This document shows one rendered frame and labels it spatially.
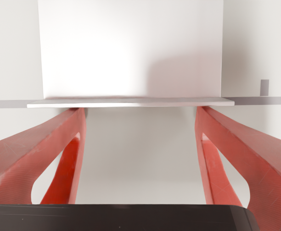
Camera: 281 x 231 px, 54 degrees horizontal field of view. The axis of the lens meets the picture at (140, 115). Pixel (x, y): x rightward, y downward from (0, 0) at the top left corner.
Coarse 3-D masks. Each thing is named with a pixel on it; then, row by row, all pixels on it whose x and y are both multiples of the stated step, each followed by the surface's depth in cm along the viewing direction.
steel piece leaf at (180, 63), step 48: (48, 0) 13; (96, 0) 13; (144, 0) 13; (192, 0) 13; (48, 48) 13; (96, 48) 13; (144, 48) 13; (192, 48) 13; (48, 96) 13; (96, 96) 13; (144, 96) 13; (192, 96) 13
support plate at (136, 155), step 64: (0, 0) 13; (256, 0) 13; (0, 64) 13; (256, 64) 13; (0, 128) 14; (128, 128) 14; (192, 128) 14; (256, 128) 14; (128, 192) 14; (192, 192) 14
